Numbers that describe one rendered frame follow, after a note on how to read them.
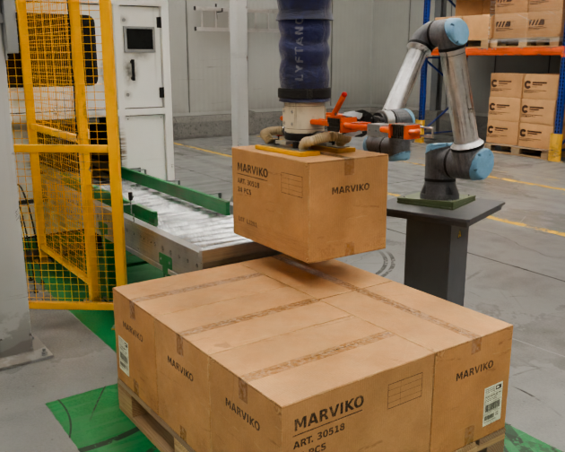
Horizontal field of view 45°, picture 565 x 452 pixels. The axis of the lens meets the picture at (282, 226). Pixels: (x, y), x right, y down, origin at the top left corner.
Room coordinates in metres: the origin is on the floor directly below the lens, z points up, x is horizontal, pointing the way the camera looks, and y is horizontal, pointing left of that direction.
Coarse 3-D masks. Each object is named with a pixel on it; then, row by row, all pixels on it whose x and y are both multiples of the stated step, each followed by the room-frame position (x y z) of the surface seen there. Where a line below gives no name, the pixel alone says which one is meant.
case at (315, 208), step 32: (256, 160) 2.87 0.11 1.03; (288, 160) 2.67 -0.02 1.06; (320, 160) 2.61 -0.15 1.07; (352, 160) 2.67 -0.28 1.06; (384, 160) 2.76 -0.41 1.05; (256, 192) 2.87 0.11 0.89; (288, 192) 2.67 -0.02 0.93; (320, 192) 2.58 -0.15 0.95; (352, 192) 2.67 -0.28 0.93; (384, 192) 2.76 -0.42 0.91; (256, 224) 2.87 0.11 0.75; (288, 224) 2.67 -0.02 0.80; (320, 224) 2.58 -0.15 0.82; (352, 224) 2.67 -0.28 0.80; (384, 224) 2.76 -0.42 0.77; (320, 256) 2.58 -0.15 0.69
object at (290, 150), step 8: (256, 144) 2.97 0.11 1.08; (264, 144) 2.94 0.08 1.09; (272, 144) 2.92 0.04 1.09; (280, 144) 2.92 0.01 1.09; (296, 144) 2.80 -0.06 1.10; (280, 152) 2.82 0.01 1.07; (288, 152) 2.77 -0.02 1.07; (296, 152) 2.72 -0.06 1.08; (304, 152) 2.71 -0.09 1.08; (312, 152) 2.73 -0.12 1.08
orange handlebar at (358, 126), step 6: (330, 114) 3.17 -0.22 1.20; (342, 114) 3.09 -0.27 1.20; (312, 120) 2.83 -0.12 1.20; (318, 120) 2.80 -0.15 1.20; (324, 120) 2.77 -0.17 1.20; (348, 126) 2.64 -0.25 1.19; (354, 126) 2.61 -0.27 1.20; (360, 126) 2.58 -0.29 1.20; (366, 126) 2.55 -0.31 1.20; (384, 126) 2.48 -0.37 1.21; (384, 132) 2.48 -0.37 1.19; (408, 132) 2.38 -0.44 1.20; (414, 132) 2.38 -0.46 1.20; (420, 132) 2.39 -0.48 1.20
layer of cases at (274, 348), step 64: (128, 320) 2.50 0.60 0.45; (192, 320) 2.27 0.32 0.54; (256, 320) 2.27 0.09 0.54; (320, 320) 2.27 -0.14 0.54; (384, 320) 2.27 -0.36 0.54; (448, 320) 2.27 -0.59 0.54; (128, 384) 2.53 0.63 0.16; (192, 384) 2.07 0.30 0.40; (256, 384) 1.78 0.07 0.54; (320, 384) 1.78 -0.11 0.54; (384, 384) 1.87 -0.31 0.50; (448, 384) 2.04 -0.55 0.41; (256, 448) 1.75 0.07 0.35; (320, 448) 1.73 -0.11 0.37; (384, 448) 1.88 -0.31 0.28; (448, 448) 2.05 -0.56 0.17
